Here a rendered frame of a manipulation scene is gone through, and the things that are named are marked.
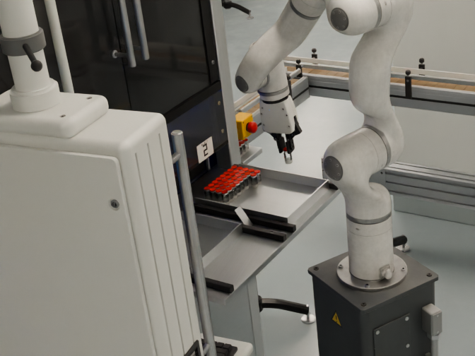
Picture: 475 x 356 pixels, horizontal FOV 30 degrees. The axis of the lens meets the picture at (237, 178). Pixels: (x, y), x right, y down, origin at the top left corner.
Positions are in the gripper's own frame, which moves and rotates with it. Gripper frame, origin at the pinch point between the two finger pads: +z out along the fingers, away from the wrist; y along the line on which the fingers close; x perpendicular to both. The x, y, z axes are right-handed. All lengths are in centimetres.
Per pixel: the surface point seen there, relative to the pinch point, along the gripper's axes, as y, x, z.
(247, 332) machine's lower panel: -44, 14, 90
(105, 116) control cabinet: 8, -71, -46
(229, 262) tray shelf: -8.4, -27.4, 23.5
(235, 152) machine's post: -39, 26, 20
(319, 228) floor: -75, 122, 119
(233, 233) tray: -13.1, -16.8, 21.4
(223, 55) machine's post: -36.1, 28.3, -14.7
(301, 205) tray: -1.8, 4.0, 23.3
